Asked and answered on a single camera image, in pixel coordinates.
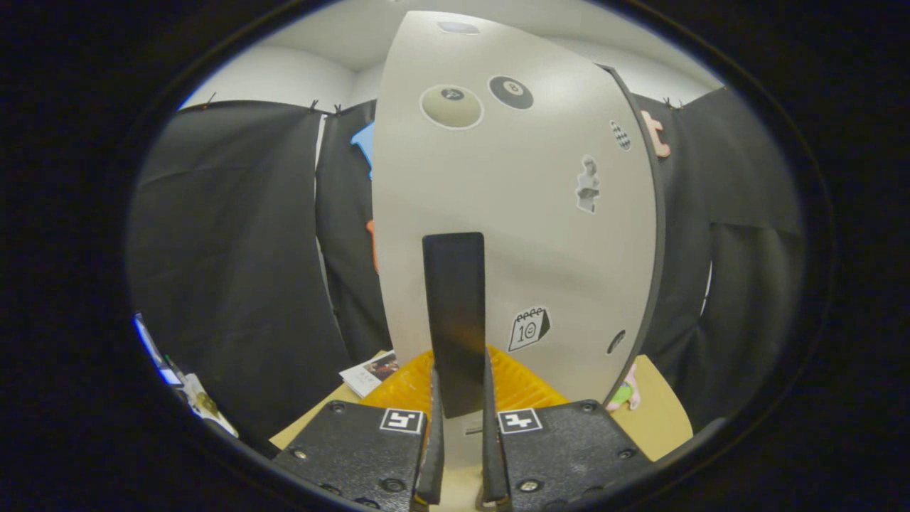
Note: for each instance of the white shoe cabinet door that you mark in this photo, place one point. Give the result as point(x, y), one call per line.
point(526, 235)

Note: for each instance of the black backdrop cloth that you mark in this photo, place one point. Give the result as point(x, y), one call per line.
point(234, 270)

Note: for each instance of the white book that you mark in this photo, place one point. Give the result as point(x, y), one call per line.
point(366, 375)

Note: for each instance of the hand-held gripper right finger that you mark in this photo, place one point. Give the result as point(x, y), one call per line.
point(492, 462)

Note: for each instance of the pink green plush toy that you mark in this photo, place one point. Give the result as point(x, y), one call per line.
point(623, 393)

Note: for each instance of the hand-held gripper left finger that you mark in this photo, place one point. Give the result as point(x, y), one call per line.
point(434, 462)

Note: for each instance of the lit blue screen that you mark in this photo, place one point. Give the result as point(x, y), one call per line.
point(151, 348)

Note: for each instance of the grey shoe cabinet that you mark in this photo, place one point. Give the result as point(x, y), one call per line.
point(660, 235)

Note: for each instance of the white printed clutter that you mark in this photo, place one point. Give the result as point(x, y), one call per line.
point(202, 405)

